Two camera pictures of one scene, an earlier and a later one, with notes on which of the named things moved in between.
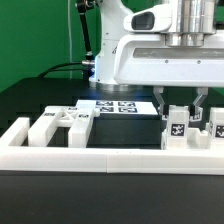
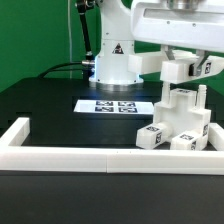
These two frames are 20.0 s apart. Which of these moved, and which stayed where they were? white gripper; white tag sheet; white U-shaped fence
Moved: white gripper
Stayed: white tag sheet; white U-shaped fence
